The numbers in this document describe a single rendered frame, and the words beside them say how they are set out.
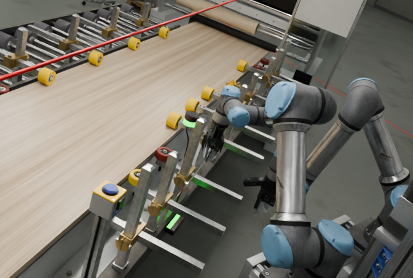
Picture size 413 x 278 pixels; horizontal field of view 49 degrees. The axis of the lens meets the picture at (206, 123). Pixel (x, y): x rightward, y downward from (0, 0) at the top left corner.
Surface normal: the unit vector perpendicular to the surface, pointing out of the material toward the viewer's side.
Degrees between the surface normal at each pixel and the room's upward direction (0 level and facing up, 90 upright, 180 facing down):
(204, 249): 0
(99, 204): 90
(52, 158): 0
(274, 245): 96
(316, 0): 90
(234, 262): 0
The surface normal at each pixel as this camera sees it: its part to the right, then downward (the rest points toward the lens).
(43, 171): 0.29, -0.85
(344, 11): -0.35, 0.33
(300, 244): 0.39, -0.15
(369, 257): -0.73, 0.10
